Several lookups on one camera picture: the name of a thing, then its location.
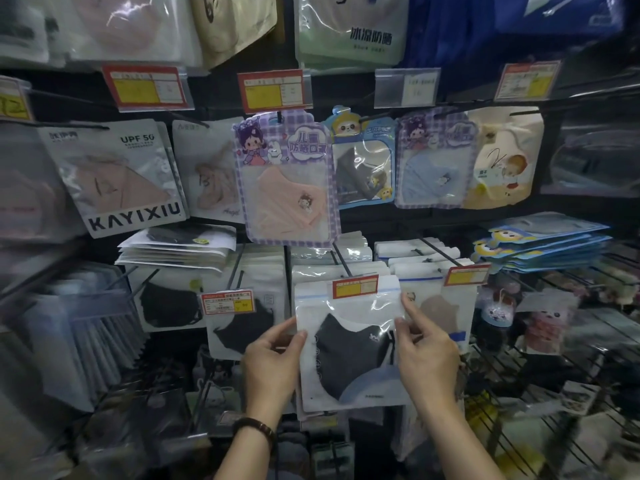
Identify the person's right hand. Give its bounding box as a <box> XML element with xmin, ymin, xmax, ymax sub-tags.
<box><xmin>393</xmin><ymin>293</ymin><xmax>461</xmax><ymax>413</ymax></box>

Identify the person's left hand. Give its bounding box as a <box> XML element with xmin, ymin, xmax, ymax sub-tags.
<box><xmin>241</xmin><ymin>317</ymin><xmax>309</xmax><ymax>428</ymax></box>

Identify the black mask packet pale arc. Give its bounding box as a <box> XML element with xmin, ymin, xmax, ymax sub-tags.
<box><xmin>293</xmin><ymin>274</ymin><xmax>413</xmax><ymax>413</ymax></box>

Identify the stack of blue cartoon packets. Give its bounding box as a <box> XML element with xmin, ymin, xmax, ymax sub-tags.
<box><xmin>471</xmin><ymin>211</ymin><xmax>613</xmax><ymax>275</ymax></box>

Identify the purple checked packet pink mask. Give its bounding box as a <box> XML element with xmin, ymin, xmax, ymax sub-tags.
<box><xmin>232</xmin><ymin>109</ymin><xmax>343</xmax><ymax>248</ymax></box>

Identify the row of translucent mask packets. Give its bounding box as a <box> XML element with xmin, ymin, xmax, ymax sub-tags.
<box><xmin>22</xmin><ymin>262</ymin><xmax>149</xmax><ymax>413</ymax></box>

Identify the purple checked packet blue mask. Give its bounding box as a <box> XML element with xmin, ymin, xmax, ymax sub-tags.
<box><xmin>393</xmin><ymin>107</ymin><xmax>479</xmax><ymax>211</ymax></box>

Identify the blue cartoon packet dark mask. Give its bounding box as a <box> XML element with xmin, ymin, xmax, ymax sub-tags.
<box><xmin>322</xmin><ymin>105</ymin><xmax>399</xmax><ymax>211</ymax></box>

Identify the white packet beige mask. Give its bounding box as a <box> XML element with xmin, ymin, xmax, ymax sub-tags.
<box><xmin>171</xmin><ymin>117</ymin><xmax>246</xmax><ymax>225</ymax></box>

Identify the cream cartoon girl packet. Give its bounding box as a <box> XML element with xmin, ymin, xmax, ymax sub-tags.
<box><xmin>462</xmin><ymin>105</ymin><xmax>545</xmax><ymax>211</ymax></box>

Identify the grey packet pink mask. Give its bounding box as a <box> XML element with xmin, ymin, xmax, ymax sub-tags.
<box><xmin>37</xmin><ymin>118</ymin><xmax>190</xmax><ymax>239</ymax></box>

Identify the clear packet pink mask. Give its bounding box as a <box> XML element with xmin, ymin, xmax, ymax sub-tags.
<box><xmin>0</xmin><ymin>122</ymin><xmax>89</xmax><ymax>245</ymax></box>

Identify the pale green mask packet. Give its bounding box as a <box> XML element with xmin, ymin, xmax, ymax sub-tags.
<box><xmin>293</xmin><ymin>0</ymin><xmax>410</xmax><ymax>71</ymax></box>

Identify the cream line-drawing mask packet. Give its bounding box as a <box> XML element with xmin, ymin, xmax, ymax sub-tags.
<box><xmin>189</xmin><ymin>0</ymin><xmax>279</xmax><ymax>71</ymax></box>

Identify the glossy packet pink mask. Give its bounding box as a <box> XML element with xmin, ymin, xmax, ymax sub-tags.
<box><xmin>45</xmin><ymin>0</ymin><xmax>206</xmax><ymax>71</ymax></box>

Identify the white packet grey mask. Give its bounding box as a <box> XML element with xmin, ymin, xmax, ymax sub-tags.
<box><xmin>0</xmin><ymin>0</ymin><xmax>56</xmax><ymax>65</ymax></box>

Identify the white red price tag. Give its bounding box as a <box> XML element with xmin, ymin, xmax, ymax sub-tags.
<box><xmin>199</xmin><ymin>288</ymin><xmax>257</xmax><ymax>317</ymax></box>

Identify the blue white bunny toy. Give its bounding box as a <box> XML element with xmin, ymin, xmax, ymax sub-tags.
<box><xmin>479</xmin><ymin>288</ymin><xmax>516</xmax><ymax>328</ymax></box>

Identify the row of grey folded items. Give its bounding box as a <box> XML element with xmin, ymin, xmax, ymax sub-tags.
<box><xmin>279</xmin><ymin>429</ymin><xmax>356</xmax><ymax>480</ymax></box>

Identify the red yellow price tag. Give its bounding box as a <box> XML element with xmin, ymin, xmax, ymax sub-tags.
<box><xmin>443</xmin><ymin>263</ymin><xmax>493</xmax><ymax>288</ymax></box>
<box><xmin>331</xmin><ymin>273</ymin><xmax>380</xmax><ymax>301</ymax></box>
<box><xmin>237</xmin><ymin>68</ymin><xmax>313</xmax><ymax>115</ymax></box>
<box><xmin>101</xmin><ymin>63</ymin><xmax>195</xmax><ymax>113</ymax></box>

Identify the cartoon sticker card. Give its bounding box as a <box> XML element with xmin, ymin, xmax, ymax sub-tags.
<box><xmin>559</xmin><ymin>379</ymin><xmax>601</xmax><ymax>415</ymax></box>

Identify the clear tag holder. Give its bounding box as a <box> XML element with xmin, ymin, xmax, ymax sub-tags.
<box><xmin>65</xmin><ymin>289</ymin><xmax>133</xmax><ymax>321</ymax></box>

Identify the clear packet purple trim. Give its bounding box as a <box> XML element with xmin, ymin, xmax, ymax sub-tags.
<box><xmin>539</xmin><ymin>112</ymin><xmax>640</xmax><ymax>199</ymax></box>

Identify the clear holder white paper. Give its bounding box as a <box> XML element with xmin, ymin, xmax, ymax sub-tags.
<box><xmin>373</xmin><ymin>68</ymin><xmax>442</xmax><ymax>109</ymax></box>

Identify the white price tag with barcode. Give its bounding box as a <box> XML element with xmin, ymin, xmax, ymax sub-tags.
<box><xmin>493</xmin><ymin>59</ymin><xmax>563</xmax><ymax>102</ymax></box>

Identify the dark beaded bracelet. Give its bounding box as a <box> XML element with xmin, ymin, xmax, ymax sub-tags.
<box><xmin>231</xmin><ymin>417</ymin><xmax>279</xmax><ymax>453</ymax></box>

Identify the pink bunny keychain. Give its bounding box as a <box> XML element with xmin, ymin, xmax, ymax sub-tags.
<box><xmin>519</xmin><ymin>307</ymin><xmax>569</xmax><ymax>355</ymax></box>

